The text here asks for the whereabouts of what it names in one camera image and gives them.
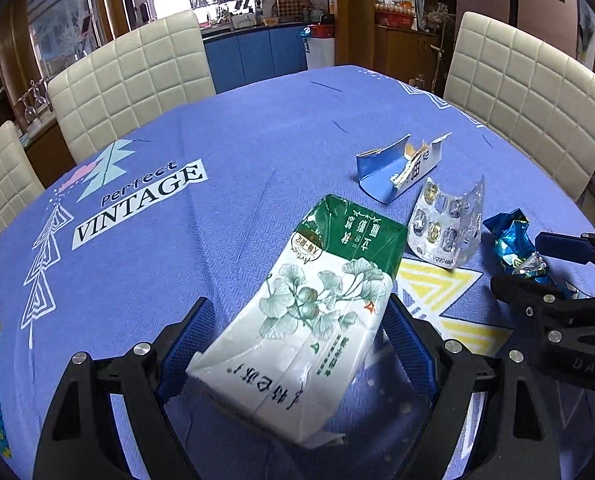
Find white bin with red lid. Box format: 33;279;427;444
300;24;336;72

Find torn blue white carton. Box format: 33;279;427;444
355;132;452;205

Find silver blister pack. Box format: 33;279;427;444
407;175;485;271

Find green white carton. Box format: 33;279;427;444
186;193;408;448

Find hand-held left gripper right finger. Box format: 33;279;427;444
382;295;563;480

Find large cream quilted chair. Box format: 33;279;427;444
442;11;595;201

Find hanging wine glass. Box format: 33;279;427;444
20;85;39;122
32;77;54;115

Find wooden display cabinet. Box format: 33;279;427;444
0;0;128;171

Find wooden sideboard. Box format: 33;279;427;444
375;0;458;93

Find blue printed tablecloth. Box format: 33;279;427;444
0;65;595;480

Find blue foil wrapper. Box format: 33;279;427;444
482;208;585;301

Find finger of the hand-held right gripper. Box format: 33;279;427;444
490;275;595;343
534;229;595;275

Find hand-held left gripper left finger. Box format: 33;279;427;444
32;297;215;480

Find blue kitchen cabinets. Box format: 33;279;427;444
202;22;309;95

